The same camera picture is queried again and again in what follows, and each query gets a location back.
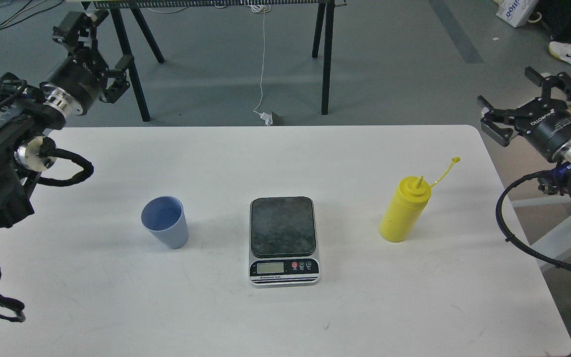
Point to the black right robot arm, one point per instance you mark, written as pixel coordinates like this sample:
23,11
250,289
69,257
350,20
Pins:
526,174

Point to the white power adapter on floor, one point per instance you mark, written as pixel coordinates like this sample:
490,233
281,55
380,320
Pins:
271,119

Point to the white cardboard box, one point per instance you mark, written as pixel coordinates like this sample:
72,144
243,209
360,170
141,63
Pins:
516,12

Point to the digital kitchen scale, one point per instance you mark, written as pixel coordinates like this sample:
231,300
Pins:
283,246

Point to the blue ribbed plastic cup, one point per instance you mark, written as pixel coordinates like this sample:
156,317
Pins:
165,218

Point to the yellow squeeze bottle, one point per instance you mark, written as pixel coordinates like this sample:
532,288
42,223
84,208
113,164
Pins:
410,197

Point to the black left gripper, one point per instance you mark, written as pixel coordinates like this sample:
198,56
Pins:
75,85

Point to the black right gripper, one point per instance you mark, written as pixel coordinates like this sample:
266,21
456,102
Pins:
545,123

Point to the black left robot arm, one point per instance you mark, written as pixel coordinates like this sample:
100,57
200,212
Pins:
28,157

